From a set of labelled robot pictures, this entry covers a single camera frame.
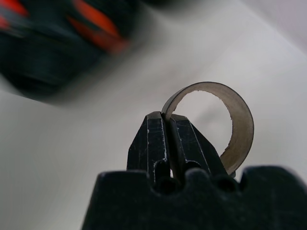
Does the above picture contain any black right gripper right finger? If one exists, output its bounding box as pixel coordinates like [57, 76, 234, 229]
[168, 114, 227, 181]

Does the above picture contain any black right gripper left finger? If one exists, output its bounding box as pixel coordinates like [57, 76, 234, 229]
[128, 111, 168, 179]

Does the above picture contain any grey tape roll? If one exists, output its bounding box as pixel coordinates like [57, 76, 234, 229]
[161, 81, 255, 178]

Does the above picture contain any short black orange screwdriver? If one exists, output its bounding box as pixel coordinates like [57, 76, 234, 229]
[66, 0, 131, 55]

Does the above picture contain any black tool case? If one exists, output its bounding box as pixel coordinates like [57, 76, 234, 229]
[0, 0, 135, 98]

